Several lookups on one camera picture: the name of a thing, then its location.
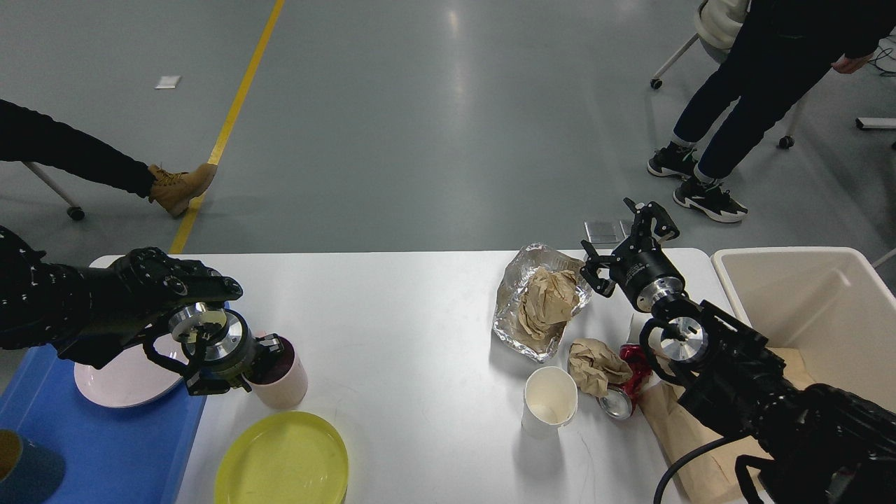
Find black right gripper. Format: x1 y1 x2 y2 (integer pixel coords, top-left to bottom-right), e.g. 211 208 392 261
580 197 687 313

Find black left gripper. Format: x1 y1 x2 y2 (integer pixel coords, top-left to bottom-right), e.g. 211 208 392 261
183 307 286 396

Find pink mug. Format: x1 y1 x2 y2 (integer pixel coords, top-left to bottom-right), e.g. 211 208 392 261
246 336 309 410

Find dark green mug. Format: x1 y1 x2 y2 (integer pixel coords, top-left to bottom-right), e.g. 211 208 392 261
1 428 67 503

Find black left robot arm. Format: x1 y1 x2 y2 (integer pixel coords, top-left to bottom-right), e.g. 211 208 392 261
1 227 287 396

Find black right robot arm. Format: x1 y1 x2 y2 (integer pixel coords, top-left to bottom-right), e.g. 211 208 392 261
580 198 895 503

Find metal floor socket plate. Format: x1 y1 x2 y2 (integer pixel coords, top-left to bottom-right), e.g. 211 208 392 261
583 220 624 244

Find crumpled brown paper on foil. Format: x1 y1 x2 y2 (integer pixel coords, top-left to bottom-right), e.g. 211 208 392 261
517 267 580 341

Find yellow plate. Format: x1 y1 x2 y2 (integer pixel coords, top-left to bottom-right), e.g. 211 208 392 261
213 411 349 503

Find pink plate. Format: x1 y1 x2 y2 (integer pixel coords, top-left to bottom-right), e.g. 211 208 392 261
73 346 182 409

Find crumpled brown paper ball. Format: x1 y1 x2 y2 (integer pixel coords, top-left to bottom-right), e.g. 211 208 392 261
568 338 634 398

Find blue plastic tray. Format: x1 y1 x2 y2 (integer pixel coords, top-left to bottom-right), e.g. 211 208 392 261
2 346 206 503

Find crushed red soda can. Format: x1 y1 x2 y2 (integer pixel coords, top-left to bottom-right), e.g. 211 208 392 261
596 344 653 421

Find crumpled aluminium foil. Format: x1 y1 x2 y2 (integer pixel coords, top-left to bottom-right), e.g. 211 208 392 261
492 243 593 363

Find white paper cup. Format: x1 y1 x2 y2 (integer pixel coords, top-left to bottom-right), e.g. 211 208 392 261
521 366 578 438

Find brown paper bag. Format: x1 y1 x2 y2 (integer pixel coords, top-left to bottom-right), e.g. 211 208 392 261
638 348 816 503

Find tan boot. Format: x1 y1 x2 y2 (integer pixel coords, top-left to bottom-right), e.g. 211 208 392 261
148 163 218 219

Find beige plastic bin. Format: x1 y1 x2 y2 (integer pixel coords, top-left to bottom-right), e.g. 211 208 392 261
710 246 895 410

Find chair leg with caster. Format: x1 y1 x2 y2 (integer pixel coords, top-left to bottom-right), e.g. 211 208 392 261
22 162 85 221

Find white grey office chair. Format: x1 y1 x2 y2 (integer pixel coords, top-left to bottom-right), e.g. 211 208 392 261
654 1 804 162

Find walking person dark trousers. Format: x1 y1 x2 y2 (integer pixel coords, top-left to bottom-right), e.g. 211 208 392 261
647 1 895 223

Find white desk leg base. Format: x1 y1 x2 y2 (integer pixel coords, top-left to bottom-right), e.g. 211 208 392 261
855 117 896 131

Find seated person in black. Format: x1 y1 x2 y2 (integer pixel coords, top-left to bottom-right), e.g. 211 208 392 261
1 100 156 198

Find black cable on floor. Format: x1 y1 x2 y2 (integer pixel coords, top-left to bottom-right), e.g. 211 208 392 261
868 42 896 78

